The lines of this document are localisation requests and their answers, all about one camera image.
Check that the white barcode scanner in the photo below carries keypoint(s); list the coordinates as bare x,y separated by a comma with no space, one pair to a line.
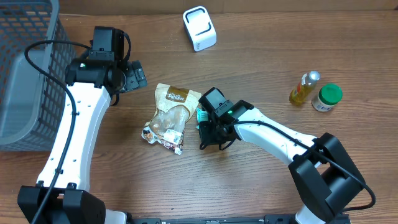
199,28

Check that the dark grey plastic basket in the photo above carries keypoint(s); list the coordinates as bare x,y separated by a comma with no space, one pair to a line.
31,105

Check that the green lid jar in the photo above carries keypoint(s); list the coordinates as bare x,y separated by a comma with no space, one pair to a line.
328,96

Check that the yellow dish soap bottle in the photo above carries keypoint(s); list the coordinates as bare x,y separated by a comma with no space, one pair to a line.
306,85

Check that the teal snack packet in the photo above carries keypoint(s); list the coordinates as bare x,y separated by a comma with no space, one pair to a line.
201,116

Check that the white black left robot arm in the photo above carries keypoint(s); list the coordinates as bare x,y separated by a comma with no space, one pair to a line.
93,82

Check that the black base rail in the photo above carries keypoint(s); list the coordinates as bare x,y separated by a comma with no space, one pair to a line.
217,221

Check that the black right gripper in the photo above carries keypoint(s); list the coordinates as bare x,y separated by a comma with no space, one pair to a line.
209,139

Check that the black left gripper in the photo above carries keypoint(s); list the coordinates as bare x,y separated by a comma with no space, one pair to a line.
135,75

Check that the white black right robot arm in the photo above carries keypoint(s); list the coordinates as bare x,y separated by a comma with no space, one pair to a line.
325,176

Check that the brown snack pouch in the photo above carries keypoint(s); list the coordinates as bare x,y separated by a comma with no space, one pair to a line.
174,107

